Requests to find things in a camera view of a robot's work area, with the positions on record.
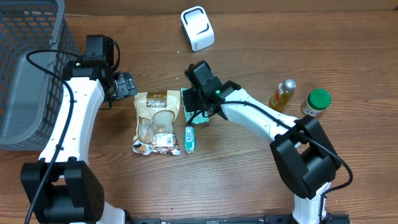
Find yellow liquid bottle silver cap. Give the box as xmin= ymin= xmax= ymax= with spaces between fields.
xmin=269 ymin=79 xmax=297 ymax=112

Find teal wet wipes pack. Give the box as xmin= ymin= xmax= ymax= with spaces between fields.
xmin=180 ymin=88 xmax=209 ymax=124

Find dark grey plastic basket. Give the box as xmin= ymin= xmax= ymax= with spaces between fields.
xmin=1 ymin=0 xmax=80 ymax=151

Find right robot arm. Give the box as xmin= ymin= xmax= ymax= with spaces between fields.
xmin=183 ymin=60 xmax=349 ymax=223

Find green lid labelled jar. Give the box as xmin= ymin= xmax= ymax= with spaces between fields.
xmin=301 ymin=88 xmax=332 ymax=116

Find teal tissue pack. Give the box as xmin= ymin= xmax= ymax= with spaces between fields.
xmin=184 ymin=126 xmax=196 ymax=153

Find white barcode scanner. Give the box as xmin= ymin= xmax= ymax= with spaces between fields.
xmin=180 ymin=6 xmax=215 ymax=52

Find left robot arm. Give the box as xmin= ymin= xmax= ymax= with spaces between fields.
xmin=20 ymin=35 xmax=137 ymax=223

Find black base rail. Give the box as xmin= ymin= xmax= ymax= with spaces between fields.
xmin=124 ymin=213 xmax=351 ymax=224

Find brown snack bag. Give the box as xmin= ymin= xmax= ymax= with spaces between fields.
xmin=132 ymin=90 xmax=181 ymax=156

